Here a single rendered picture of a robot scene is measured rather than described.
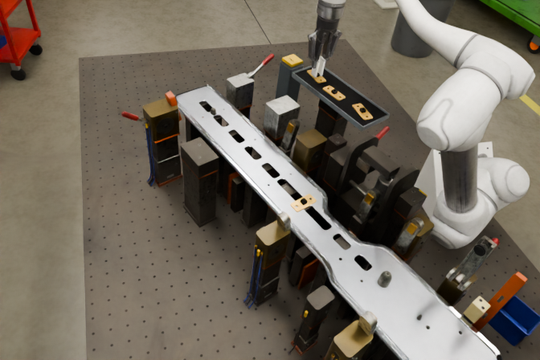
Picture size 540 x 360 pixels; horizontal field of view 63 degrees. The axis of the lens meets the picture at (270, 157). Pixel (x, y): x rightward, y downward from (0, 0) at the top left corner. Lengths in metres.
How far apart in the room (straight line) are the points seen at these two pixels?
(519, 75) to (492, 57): 0.08
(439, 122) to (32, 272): 2.08
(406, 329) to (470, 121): 0.55
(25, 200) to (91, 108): 0.85
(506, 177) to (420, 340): 0.70
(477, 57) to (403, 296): 0.65
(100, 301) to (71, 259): 1.00
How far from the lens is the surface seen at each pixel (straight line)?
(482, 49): 1.27
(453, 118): 1.14
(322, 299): 1.24
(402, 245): 1.39
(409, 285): 1.33
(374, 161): 1.34
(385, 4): 5.39
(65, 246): 2.62
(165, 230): 1.70
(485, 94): 1.19
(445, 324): 1.31
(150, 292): 1.56
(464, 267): 1.30
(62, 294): 2.46
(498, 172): 1.72
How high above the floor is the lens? 2.06
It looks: 44 degrees down
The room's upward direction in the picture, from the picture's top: 8 degrees clockwise
